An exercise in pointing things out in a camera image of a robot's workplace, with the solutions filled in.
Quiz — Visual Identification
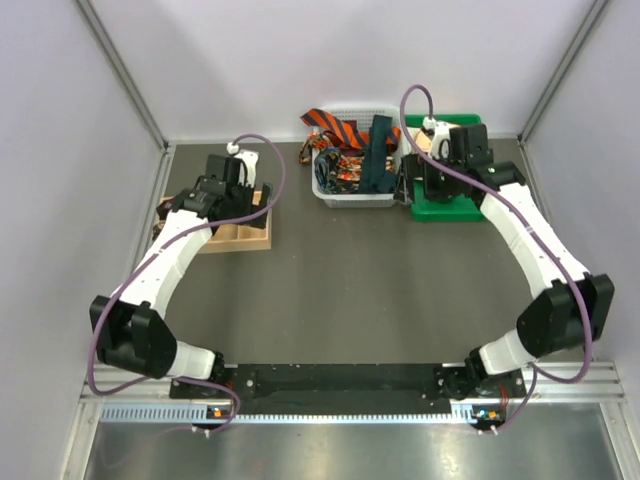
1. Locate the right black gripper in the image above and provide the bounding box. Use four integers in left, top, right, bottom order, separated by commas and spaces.
393, 150, 464, 205

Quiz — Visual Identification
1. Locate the dark teal necktie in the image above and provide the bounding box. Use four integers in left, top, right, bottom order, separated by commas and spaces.
358, 115, 396, 194

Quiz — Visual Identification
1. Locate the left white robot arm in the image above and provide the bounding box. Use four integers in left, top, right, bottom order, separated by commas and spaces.
90, 149, 271, 397

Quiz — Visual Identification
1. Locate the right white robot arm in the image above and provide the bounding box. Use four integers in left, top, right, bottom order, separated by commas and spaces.
401, 117, 615, 396

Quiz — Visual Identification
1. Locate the wooden compartment box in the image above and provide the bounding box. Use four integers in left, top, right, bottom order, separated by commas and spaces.
154, 191, 272, 254

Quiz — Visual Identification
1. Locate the beige patterned plate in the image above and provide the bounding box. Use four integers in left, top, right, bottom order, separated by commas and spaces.
413, 125, 435, 155

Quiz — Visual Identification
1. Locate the green plastic tray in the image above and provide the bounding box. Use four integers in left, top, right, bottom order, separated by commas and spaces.
407, 113, 485, 223

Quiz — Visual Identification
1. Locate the brown patterned rolled tie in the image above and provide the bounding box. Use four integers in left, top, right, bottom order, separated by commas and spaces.
152, 222, 164, 240

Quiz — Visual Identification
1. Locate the white plastic basket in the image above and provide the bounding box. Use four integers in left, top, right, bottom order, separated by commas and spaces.
311, 103, 400, 208

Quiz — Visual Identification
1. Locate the floral patterned tie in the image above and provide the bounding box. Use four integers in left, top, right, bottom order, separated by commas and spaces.
298, 132, 374, 194

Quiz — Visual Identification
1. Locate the orange navy striped tie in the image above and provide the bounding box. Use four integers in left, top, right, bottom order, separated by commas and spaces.
300, 108, 401, 153

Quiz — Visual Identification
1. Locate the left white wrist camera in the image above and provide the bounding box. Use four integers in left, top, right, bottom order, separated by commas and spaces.
226, 142, 259, 187

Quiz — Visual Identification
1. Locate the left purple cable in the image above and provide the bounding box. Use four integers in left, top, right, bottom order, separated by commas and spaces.
86, 132, 288, 434

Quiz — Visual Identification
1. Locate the purple cable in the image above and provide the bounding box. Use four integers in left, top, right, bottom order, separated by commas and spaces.
400, 83, 596, 434
86, 132, 288, 434

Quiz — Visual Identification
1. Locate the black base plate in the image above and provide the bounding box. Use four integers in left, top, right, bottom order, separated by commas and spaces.
169, 362, 527, 415

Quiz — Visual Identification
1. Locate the slotted cable duct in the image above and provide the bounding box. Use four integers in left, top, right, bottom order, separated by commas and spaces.
100, 403, 502, 425

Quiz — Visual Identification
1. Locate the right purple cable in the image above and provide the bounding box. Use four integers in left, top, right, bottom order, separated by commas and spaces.
400, 83, 596, 434

